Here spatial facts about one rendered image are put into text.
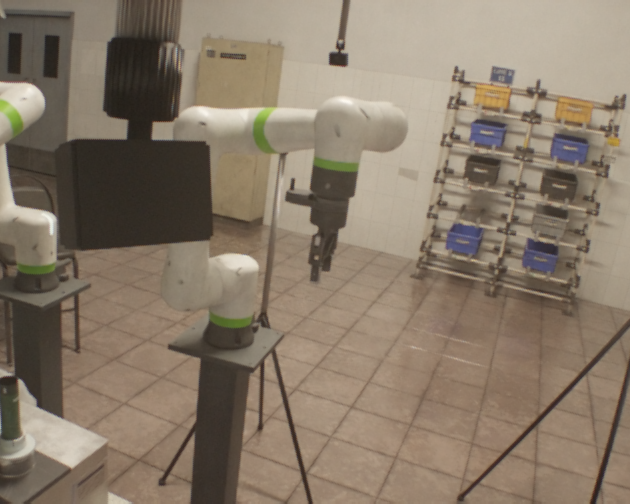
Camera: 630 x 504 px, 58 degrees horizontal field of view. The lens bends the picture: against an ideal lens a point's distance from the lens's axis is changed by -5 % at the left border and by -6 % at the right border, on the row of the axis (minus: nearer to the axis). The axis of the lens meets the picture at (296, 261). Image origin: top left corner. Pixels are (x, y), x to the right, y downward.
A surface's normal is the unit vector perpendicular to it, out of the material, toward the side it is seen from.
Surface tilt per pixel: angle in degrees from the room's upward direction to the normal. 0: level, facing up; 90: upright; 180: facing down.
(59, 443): 0
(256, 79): 90
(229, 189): 90
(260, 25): 90
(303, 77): 90
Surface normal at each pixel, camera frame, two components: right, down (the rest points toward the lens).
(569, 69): -0.38, 0.23
